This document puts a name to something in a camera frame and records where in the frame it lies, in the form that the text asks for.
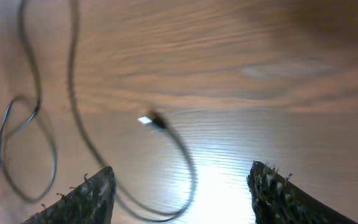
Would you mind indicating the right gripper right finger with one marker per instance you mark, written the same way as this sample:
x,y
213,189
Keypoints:
x,y
276,200

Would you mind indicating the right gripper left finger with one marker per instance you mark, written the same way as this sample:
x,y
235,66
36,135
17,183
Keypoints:
x,y
92,202

